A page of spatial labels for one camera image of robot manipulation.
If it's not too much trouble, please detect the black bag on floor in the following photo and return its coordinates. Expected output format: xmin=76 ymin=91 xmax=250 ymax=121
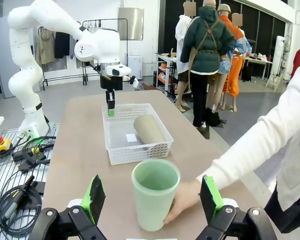
xmin=205 ymin=106 xmax=227 ymax=128

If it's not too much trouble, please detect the white wooden stepladder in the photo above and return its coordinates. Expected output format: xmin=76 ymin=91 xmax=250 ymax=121
xmin=264 ymin=72 xmax=286 ymax=91

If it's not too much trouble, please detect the black handheld enabling device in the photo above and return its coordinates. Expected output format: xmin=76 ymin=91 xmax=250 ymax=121
xmin=0 ymin=174 xmax=36 ymax=226

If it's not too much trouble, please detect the beige hanging coat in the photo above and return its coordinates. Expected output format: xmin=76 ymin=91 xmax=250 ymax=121
xmin=35 ymin=28 xmax=56 ymax=65

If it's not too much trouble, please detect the mannequin in orange jacket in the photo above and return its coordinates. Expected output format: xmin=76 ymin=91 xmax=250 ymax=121
xmin=207 ymin=3 xmax=242 ymax=112

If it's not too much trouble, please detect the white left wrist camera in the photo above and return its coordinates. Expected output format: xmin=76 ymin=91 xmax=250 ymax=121
xmin=106 ymin=64 xmax=132 ymax=78

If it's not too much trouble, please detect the black hanging garment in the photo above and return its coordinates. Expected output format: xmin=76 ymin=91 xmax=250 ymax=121
xmin=54 ymin=31 xmax=71 ymax=60

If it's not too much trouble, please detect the black clothes rack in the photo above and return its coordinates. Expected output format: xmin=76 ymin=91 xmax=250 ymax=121
xmin=37 ymin=19 xmax=102 ymax=87

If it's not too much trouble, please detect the grey perforated mounting plate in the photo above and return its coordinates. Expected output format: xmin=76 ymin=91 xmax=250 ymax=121
xmin=0 ymin=121 xmax=63 ymax=240

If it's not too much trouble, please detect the white perforated plastic basket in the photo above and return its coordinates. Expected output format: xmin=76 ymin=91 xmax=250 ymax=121
xmin=101 ymin=103 xmax=175 ymax=166

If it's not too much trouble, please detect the table with shoes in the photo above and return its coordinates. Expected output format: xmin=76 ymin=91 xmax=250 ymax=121
xmin=244 ymin=51 xmax=275 ymax=81

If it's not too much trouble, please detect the pale green plastic cup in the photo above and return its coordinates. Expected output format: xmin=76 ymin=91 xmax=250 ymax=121
xmin=131 ymin=158 xmax=181 ymax=232

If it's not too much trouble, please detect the black coiled cable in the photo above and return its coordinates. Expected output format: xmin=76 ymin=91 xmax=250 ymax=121
xmin=0 ymin=172 xmax=44 ymax=239

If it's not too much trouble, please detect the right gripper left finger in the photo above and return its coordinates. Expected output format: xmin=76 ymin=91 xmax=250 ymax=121
xmin=27 ymin=174 xmax=108 ymax=240

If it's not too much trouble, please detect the silver metal wall panel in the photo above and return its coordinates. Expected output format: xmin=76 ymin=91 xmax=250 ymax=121
xmin=117 ymin=7 xmax=145 ymax=41

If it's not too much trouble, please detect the white storage shelf unit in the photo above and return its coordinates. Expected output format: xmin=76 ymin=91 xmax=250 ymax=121
xmin=154 ymin=52 xmax=178 ymax=97

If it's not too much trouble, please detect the person in white cardigan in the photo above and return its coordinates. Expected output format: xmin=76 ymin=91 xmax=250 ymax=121
xmin=196 ymin=57 xmax=300 ymax=235

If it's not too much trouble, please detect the black cable bundle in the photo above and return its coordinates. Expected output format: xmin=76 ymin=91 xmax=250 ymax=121
xmin=11 ymin=135 xmax=58 ymax=166

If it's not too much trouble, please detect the tall brown cup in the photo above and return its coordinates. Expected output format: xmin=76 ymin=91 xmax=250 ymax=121
xmin=133 ymin=113 xmax=167 ymax=152

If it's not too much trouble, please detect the yellow emergency stop button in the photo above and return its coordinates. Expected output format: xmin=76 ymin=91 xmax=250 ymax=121
xmin=0 ymin=135 xmax=13 ymax=155

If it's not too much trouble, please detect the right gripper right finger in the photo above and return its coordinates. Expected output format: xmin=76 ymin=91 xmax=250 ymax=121
xmin=194 ymin=175 xmax=278 ymax=240

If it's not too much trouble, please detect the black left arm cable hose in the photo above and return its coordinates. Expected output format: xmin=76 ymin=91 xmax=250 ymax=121
xmin=86 ymin=61 xmax=113 ymax=81

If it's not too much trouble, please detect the mannequin in blue patterned shirt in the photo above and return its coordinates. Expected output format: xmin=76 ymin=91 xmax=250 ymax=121
xmin=224 ymin=12 xmax=253 ymax=112

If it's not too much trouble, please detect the person's right hand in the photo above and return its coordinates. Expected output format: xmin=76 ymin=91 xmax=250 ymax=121
xmin=163 ymin=179 xmax=203 ymax=225

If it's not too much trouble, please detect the white air purifier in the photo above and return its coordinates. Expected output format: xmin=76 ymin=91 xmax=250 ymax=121
xmin=126 ymin=54 xmax=143 ymax=81

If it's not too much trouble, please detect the person's right forearm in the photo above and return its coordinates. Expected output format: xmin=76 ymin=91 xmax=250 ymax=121
xmin=196 ymin=109 xmax=291 ymax=191

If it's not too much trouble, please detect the mannequin in white hoodie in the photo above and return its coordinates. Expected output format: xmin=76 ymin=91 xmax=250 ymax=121
xmin=174 ymin=1 xmax=197 ymax=112

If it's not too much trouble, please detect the mannequin in green jacket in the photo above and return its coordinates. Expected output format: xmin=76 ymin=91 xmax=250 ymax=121
xmin=180 ymin=0 xmax=236 ymax=128

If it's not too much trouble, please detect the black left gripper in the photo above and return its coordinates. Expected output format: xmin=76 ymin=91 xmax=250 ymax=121
xmin=99 ymin=74 xmax=123 ymax=118

